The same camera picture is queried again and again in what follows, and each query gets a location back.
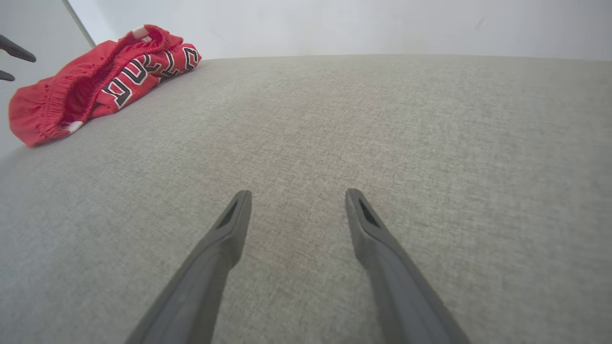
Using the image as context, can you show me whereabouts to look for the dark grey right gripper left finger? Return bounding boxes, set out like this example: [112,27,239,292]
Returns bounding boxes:
[125,190,252,344]

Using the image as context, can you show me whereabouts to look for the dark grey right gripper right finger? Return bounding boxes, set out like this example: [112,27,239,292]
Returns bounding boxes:
[345,188,471,344]

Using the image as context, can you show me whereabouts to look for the red shorts with white stripe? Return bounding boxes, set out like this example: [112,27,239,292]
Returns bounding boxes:
[9,24,185,148]

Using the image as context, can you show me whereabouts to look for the grey fabric sofa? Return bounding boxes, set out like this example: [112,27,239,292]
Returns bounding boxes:
[0,54,612,344]

